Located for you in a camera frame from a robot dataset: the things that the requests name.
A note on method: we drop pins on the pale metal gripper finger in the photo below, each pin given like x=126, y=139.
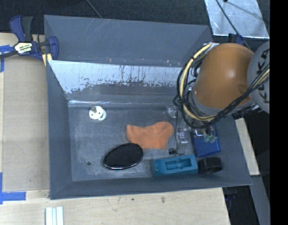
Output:
x=183, y=139
x=172, y=112

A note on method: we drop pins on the blue box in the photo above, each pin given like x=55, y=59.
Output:
x=206, y=147

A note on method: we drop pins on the teal plastic case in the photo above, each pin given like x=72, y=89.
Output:
x=174, y=165

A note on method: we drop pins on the orange cloth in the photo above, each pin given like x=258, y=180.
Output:
x=151, y=135

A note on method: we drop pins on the black tape roll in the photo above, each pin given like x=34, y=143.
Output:
x=210, y=165

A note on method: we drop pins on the black oval mesh dish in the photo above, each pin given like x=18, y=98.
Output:
x=123, y=156

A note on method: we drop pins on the white pacifier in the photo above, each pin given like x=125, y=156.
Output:
x=97, y=114

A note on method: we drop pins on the grey metal bin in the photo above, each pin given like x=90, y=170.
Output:
x=92, y=149

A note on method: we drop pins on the black cylinder on white bracket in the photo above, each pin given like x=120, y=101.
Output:
x=242, y=113

